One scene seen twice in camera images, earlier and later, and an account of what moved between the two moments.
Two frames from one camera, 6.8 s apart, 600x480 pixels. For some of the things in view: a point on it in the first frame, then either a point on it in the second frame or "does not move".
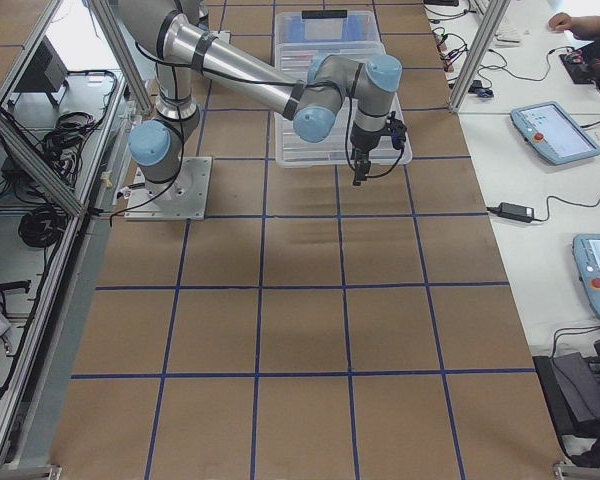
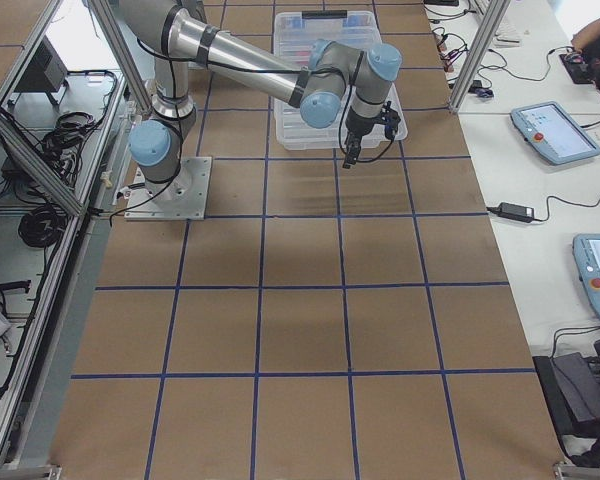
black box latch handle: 323,14 does not move
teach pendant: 549,129 does not move
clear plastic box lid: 292,150 → 294,35
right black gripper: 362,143 → 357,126
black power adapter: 519,213 does not move
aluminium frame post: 493,14 does not move
